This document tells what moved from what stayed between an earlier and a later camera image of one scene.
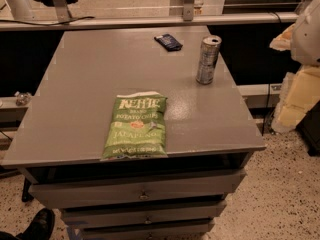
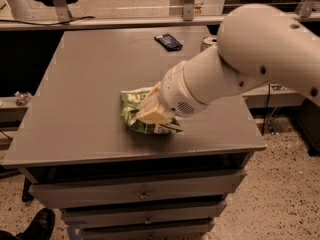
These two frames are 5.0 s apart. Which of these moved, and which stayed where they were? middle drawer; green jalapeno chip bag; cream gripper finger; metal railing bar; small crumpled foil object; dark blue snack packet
Moved: green jalapeno chip bag; cream gripper finger
Stayed: small crumpled foil object; dark blue snack packet; middle drawer; metal railing bar
